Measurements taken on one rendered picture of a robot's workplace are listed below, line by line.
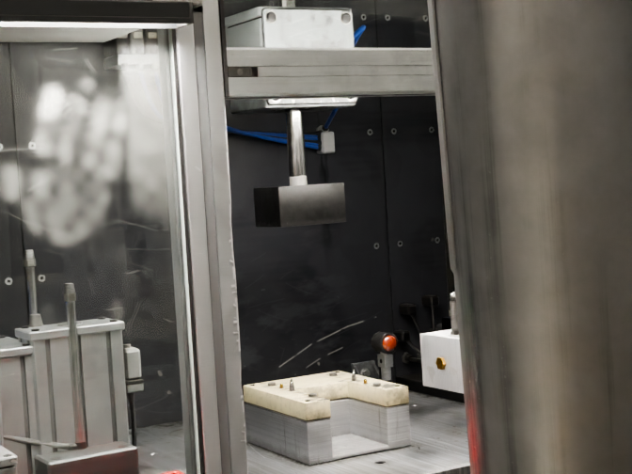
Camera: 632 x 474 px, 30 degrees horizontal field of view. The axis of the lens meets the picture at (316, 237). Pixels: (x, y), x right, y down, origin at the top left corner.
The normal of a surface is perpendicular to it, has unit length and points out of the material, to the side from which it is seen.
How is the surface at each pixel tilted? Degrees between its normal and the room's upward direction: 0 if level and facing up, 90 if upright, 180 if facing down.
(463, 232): 96
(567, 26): 102
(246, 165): 90
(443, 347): 90
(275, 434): 90
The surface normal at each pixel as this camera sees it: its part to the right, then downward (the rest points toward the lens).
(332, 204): 0.49, 0.02
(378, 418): -0.87, 0.07
